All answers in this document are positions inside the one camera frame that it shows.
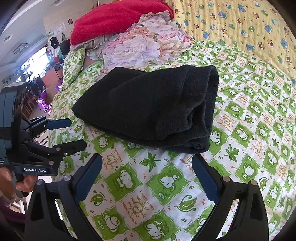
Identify black pants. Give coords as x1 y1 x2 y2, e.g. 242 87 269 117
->
72 65 219 154

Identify yellow cartoon print quilt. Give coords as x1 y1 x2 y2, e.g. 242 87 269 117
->
166 0 295 80

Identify person's left hand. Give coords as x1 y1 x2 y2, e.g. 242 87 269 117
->
1 167 38 199

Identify red blanket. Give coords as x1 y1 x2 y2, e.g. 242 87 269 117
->
70 0 174 46

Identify floral pink cloth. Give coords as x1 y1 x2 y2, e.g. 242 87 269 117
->
70 11 194 72

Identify green checkered bed sheet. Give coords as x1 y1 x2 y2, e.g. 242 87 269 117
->
48 39 296 241

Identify purple bag on floor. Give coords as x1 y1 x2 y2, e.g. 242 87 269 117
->
37 82 62 115

